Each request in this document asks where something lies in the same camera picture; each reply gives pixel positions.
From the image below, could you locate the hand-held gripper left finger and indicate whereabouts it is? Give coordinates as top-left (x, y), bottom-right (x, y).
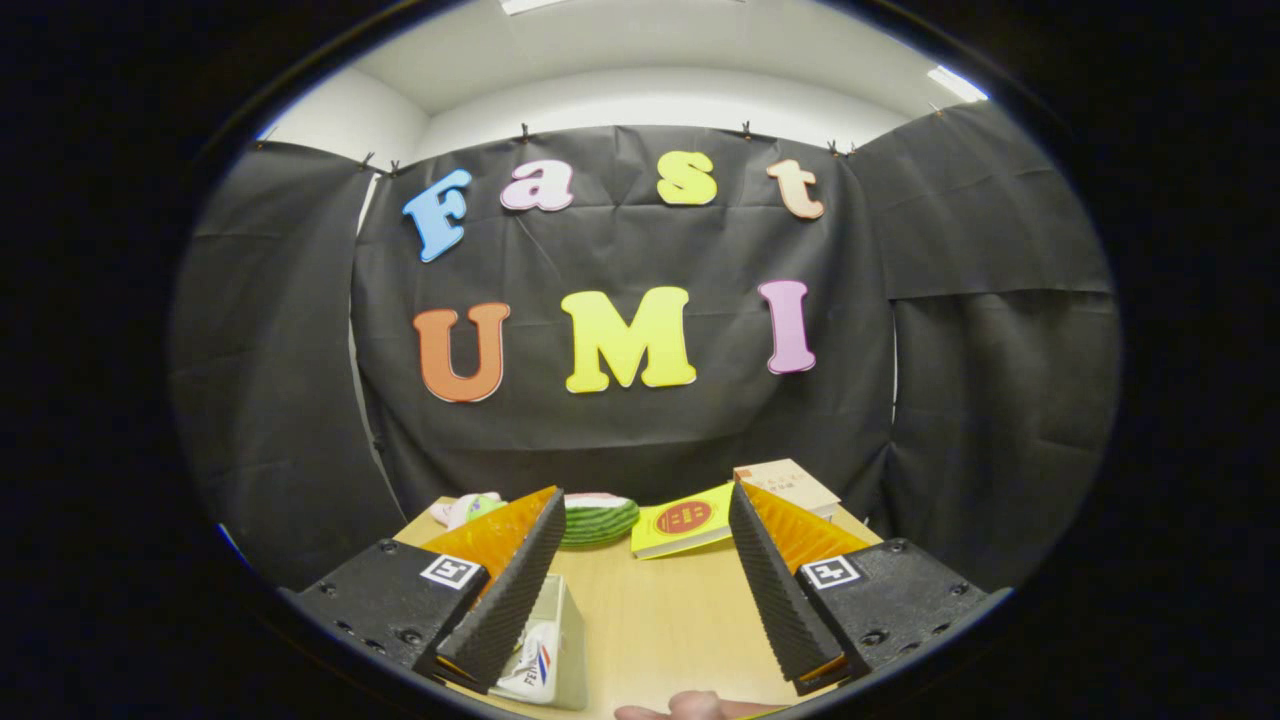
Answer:
top-left (280, 486), bottom-right (567, 696)

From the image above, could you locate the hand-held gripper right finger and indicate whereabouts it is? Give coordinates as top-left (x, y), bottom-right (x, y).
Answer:
top-left (728, 481), bottom-right (1011, 698)

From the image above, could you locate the white canvas shoe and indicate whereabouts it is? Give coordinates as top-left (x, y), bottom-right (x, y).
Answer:
top-left (493, 620), bottom-right (557, 703)

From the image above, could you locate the cream fabric storage box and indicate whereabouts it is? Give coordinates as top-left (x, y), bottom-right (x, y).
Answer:
top-left (497, 574), bottom-right (590, 712)

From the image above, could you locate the pink and green plush toy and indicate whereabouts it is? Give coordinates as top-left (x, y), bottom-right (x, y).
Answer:
top-left (430, 491), bottom-right (506, 531)

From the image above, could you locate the beige cover book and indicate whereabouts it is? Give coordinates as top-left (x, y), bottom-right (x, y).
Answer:
top-left (733, 458), bottom-right (843, 521)

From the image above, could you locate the yellow book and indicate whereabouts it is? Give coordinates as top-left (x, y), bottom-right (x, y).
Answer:
top-left (630, 482), bottom-right (736, 560)

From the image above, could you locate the watermelon plush toy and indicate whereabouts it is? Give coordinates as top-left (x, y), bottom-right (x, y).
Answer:
top-left (558, 491), bottom-right (641, 549)

